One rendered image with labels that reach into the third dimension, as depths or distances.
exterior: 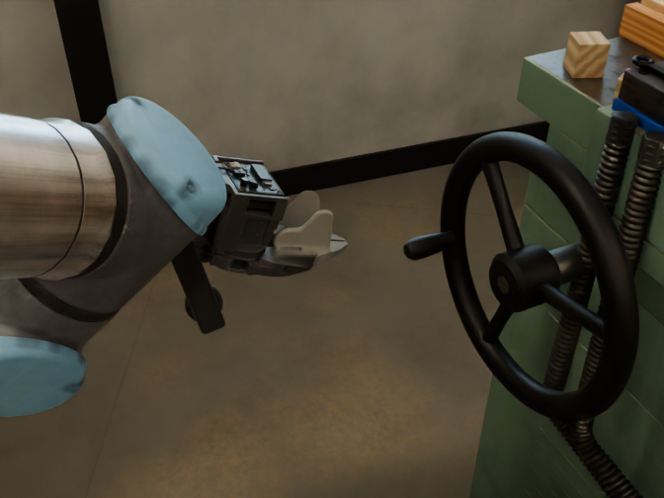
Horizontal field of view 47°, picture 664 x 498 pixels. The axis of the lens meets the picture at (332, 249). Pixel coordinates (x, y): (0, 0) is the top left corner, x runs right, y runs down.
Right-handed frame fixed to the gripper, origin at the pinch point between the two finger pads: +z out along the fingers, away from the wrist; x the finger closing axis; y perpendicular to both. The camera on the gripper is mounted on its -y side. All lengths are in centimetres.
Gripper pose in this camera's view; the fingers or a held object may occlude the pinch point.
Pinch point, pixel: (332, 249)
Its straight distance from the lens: 77.4
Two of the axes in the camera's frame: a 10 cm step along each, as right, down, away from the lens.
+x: -4.0, -5.6, 7.3
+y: 3.2, -8.3, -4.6
